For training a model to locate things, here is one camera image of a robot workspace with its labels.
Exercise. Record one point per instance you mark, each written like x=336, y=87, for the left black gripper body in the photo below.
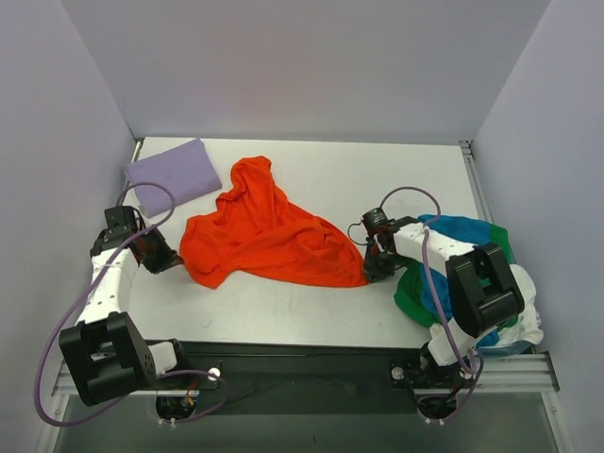
x=158, y=252

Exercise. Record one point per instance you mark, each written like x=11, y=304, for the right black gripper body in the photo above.
x=376, y=263

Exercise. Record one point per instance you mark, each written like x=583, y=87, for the orange t shirt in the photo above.
x=256, y=229

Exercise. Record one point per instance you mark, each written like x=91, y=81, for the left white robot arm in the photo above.
x=105, y=353

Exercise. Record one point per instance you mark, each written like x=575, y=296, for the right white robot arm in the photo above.
x=472, y=284

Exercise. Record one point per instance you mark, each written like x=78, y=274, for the green t shirt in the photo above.
x=407, y=295

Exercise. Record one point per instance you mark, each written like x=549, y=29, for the folded purple t shirt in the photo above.
x=185, y=171

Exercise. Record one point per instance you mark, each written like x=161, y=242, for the blue t shirt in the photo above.
x=462, y=229

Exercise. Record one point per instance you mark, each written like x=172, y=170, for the white t shirt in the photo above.
x=527, y=328

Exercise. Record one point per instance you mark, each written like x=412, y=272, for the blue basket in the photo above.
x=515, y=348

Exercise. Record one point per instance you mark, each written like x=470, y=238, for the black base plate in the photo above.
x=177, y=398

